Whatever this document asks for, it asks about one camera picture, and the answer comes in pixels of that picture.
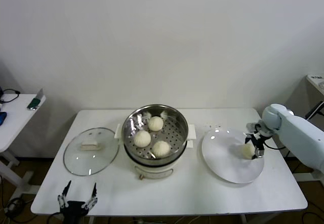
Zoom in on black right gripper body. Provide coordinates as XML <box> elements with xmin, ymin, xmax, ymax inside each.
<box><xmin>250</xmin><ymin>132</ymin><xmax>265</xmax><ymax>150</ymax></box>

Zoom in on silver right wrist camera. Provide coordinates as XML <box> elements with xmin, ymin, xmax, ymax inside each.
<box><xmin>247</xmin><ymin>122</ymin><xmax>263</xmax><ymax>134</ymax></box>

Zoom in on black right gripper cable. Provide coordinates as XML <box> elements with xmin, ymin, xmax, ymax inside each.
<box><xmin>263</xmin><ymin>140</ymin><xmax>286</xmax><ymax>151</ymax></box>

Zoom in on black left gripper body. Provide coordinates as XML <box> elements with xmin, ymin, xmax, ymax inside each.
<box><xmin>60</xmin><ymin>201</ymin><xmax>88</xmax><ymax>224</ymax></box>

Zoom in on white electric cooker base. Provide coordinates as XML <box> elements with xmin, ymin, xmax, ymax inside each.
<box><xmin>114</xmin><ymin>123</ymin><xmax>197</xmax><ymax>181</ymax></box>

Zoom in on thin black cable loop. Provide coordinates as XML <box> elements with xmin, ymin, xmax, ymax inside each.
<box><xmin>0</xmin><ymin>88</ymin><xmax>20</xmax><ymax>105</ymax></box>

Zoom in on large white plate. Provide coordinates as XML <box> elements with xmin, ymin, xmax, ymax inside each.
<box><xmin>201</xmin><ymin>127</ymin><xmax>265</xmax><ymax>184</ymax></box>

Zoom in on perforated steel steamer basket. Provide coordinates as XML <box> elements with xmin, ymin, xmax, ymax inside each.
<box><xmin>121</xmin><ymin>104</ymin><xmax>190</xmax><ymax>166</ymax></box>

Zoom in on black floor cable coil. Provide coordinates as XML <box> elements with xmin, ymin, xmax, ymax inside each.
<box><xmin>4</xmin><ymin>197</ymin><xmax>26</xmax><ymax>218</ymax></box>

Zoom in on round glass pot lid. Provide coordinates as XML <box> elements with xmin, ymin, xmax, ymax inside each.
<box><xmin>63</xmin><ymin>127</ymin><xmax>119</xmax><ymax>176</ymax></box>

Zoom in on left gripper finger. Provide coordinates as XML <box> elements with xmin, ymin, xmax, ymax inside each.
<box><xmin>85</xmin><ymin>182</ymin><xmax>99</xmax><ymax>208</ymax></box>
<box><xmin>57</xmin><ymin>180</ymin><xmax>73</xmax><ymax>208</ymax></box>

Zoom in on white steamed baozi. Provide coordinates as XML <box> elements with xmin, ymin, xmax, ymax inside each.
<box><xmin>133</xmin><ymin>130</ymin><xmax>152</xmax><ymax>148</ymax></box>
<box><xmin>240</xmin><ymin>143</ymin><xmax>255</xmax><ymax>160</ymax></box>
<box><xmin>151</xmin><ymin>140</ymin><xmax>171</xmax><ymax>158</ymax></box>
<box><xmin>148</xmin><ymin>116</ymin><xmax>164</xmax><ymax>131</ymax></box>

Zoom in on black power plug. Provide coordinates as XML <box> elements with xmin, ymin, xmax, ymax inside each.
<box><xmin>304</xmin><ymin>101</ymin><xmax>324</xmax><ymax>120</ymax></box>

